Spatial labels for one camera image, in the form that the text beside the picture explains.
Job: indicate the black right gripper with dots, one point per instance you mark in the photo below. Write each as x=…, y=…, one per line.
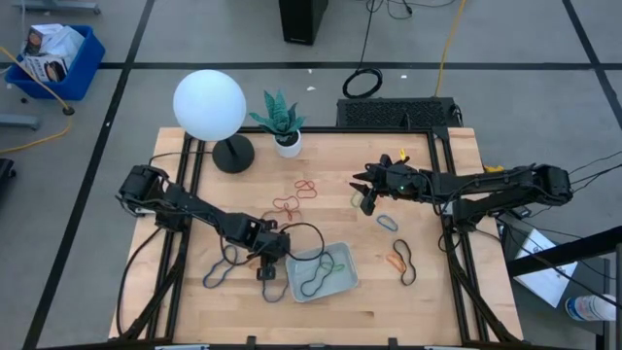
x=398, y=182

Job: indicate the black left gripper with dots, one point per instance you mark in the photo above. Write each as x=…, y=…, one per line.
x=260, y=240

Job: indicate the light green rubber band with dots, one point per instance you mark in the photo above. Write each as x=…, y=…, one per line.
x=354, y=199

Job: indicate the large tan rubber band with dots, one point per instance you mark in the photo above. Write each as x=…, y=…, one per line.
x=265, y=214

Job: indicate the small blue rubber band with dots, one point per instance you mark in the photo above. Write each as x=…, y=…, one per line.
x=384, y=217

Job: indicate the grey rubber band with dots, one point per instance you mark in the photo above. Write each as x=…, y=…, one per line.
x=266, y=294

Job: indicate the dark green rubber band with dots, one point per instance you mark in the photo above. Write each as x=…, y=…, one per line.
x=337, y=267

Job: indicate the rubber bands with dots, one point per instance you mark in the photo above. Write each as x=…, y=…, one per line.
x=206, y=282

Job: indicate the black rubber band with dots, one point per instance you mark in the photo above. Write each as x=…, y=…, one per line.
x=413, y=272

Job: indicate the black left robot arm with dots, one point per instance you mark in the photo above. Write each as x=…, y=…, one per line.
x=194, y=206

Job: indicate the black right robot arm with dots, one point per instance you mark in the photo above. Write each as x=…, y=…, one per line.
x=486, y=185

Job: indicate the white plastic bin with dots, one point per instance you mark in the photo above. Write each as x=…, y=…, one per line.
x=340, y=287

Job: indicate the black vented computer case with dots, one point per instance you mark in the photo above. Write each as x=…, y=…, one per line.
x=396, y=113

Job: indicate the green plant in white pot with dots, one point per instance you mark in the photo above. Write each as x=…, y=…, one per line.
x=286, y=146

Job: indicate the yellow clamp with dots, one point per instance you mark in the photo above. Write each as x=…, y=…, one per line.
x=494, y=168

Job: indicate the white globe lamp black stand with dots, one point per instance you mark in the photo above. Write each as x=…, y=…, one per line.
x=209, y=104

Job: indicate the black computer tower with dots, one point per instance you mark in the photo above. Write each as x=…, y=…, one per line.
x=302, y=22

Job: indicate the white printed sheet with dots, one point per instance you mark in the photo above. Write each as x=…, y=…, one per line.
x=544, y=277

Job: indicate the black metal bar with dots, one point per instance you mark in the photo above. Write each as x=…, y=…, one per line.
x=559, y=255

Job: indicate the white bottle blue cap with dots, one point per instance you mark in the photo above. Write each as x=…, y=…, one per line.
x=590, y=308

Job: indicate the blue plastic crate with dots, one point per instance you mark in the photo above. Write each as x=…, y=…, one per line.
x=82, y=73

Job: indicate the black floor object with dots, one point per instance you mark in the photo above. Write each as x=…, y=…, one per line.
x=6, y=175

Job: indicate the grey metal bar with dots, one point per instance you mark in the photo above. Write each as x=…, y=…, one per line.
x=19, y=121
x=58, y=7

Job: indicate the white printed carton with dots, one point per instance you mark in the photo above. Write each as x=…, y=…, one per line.
x=44, y=68
x=60, y=41

